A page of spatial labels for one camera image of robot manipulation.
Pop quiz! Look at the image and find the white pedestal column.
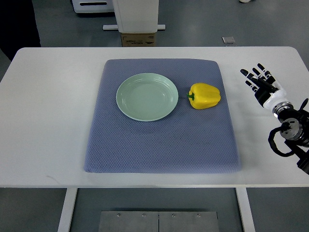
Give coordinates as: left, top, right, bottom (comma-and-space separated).
102, 0, 166, 33

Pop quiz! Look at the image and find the right white table leg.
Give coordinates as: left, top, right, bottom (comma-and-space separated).
236, 187, 255, 232

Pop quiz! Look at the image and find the light green plate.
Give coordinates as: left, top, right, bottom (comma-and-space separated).
116, 73, 179, 122

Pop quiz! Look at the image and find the person in dark clothes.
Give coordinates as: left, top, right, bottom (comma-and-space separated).
0, 0, 41, 61

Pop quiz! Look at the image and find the yellow bell pepper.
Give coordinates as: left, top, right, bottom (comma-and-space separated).
187, 83, 221, 110

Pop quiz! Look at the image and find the blue quilted mat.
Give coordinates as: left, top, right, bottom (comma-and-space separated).
84, 58, 241, 174

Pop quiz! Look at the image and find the white shoe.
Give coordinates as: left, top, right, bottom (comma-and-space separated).
239, 0, 251, 3

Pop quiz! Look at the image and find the cardboard box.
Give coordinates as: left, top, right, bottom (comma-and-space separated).
121, 33, 156, 47

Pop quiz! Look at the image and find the left white table leg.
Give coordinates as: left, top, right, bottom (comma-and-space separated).
57, 188, 78, 232

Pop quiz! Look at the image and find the white machine base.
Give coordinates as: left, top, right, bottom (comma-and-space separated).
71, 0, 114, 14

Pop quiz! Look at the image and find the grey floor socket plate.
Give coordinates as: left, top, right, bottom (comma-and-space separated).
222, 36, 236, 44

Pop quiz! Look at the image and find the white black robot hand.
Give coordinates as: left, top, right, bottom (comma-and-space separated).
240, 63, 288, 110

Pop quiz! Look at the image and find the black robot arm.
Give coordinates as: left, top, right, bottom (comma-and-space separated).
268, 98, 309, 174

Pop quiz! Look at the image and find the white table leg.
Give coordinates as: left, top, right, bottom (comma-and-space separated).
236, 187, 255, 232
57, 188, 78, 232

